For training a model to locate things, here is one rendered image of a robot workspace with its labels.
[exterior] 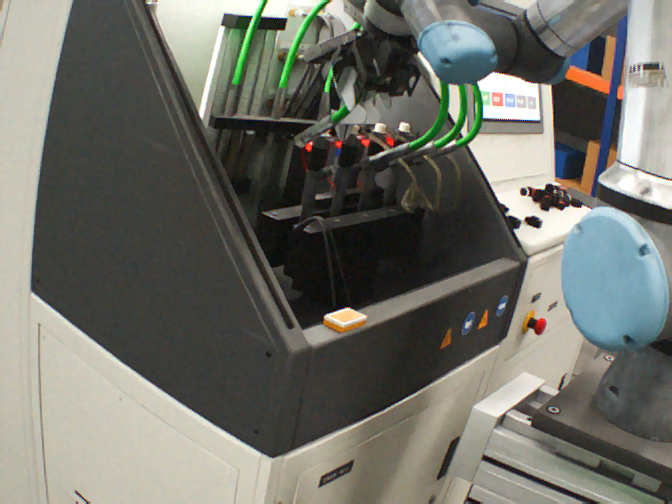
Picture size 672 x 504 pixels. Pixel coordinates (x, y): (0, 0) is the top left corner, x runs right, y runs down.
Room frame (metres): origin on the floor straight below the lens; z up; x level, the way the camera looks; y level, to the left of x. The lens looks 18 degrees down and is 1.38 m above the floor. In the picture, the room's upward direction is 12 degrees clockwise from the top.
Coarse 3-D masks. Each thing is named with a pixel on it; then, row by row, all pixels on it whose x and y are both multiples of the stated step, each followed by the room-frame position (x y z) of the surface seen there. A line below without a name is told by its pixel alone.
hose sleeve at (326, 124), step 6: (330, 114) 1.19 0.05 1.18; (324, 120) 1.19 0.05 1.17; (330, 120) 1.18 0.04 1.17; (312, 126) 1.22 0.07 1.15; (318, 126) 1.20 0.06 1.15; (324, 126) 1.20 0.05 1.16; (330, 126) 1.19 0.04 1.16; (306, 132) 1.23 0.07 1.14; (312, 132) 1.22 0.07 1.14; (318, 132) 1.21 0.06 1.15; (324, 132) 1.21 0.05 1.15; (306, 138) 1.23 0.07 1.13; (312, 138) 1.22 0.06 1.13
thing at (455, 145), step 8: (472, 88) 1.48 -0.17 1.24; (480, 96) 1.48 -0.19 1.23; (480, 104) 1.47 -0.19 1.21; (480, 112) 1.47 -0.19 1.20; (480, 120) 1.47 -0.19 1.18; (472, 128) 1.48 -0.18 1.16; (480, 128) 1.47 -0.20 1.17; (472, 136) 1.47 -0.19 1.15; (448, 144) 1.50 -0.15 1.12; (456, 144) 1.49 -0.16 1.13; (464, 144) 1.48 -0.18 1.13; (440, 152) 1.50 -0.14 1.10; (448, 152) 1.50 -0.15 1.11; (416, 160) 1.52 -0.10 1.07; (424, 160) 1.52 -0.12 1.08
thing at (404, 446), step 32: (448, 384) 1.31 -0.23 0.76; (480, 384) 1.45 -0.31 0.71; (384, 416) 1.14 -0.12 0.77; (416, 416) 1.24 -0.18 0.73; (448, 416) 1.36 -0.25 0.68; (320, 448) 1.01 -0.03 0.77; (352, 448) 1.08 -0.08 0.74; (384, 448) 1.17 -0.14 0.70; (416, 448) 1.28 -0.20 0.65; (448, 448) 1.41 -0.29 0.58; (288, 480) 0.96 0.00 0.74; (320, 480) 1.03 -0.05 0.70; (352, 480) 1.11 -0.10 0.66; (384, 480) 1.20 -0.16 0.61; (416, 480) 1.32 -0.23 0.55; (448, 480) 1.47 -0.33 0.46
